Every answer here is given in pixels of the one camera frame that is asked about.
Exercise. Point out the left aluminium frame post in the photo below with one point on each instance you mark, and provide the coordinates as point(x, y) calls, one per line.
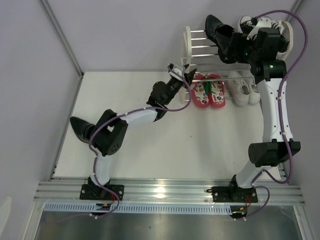
point(49, 13)

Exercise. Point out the red green flip-flop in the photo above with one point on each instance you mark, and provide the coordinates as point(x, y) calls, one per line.
point(198, 92)
point(215, 90)

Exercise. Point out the aluminium mounting rail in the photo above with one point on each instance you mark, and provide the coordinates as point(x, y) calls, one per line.
point(167, 191)

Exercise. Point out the slotted grey cable duct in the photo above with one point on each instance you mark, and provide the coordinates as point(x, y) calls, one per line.
point(210, 209)

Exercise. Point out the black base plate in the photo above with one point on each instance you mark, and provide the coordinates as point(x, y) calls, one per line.
point(221, 193)
point(94, 192)

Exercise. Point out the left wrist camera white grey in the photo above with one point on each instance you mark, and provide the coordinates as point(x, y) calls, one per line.
point(176, 71)

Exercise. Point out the cream shoe rack chrome bars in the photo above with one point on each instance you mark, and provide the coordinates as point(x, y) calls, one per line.
point(198, 51)

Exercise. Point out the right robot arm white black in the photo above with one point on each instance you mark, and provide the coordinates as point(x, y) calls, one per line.
point(277, 145)

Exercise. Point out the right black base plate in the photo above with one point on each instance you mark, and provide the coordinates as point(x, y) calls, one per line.
point(221, 193)

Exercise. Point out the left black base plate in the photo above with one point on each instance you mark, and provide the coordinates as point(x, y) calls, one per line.
point(94, 192)

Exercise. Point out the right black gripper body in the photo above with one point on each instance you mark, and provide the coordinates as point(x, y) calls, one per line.
point(246, 50)

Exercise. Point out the black canvas sneaker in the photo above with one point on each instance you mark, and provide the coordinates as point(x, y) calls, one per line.
point(246, 22)
point(284, 41)

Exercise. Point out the white sneaker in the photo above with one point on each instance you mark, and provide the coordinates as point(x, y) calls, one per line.
point(238, 88)
point(254, 95)

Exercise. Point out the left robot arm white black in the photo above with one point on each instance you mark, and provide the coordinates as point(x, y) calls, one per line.
point(106, 136)

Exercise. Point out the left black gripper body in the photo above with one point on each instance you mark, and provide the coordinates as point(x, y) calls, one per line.
point(174, 88)

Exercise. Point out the right black canvas sneaker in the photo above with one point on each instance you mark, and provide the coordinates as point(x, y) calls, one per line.
point(284, 41)

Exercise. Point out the left black canvas sneaker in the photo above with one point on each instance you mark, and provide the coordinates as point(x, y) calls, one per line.
point(246, 22)

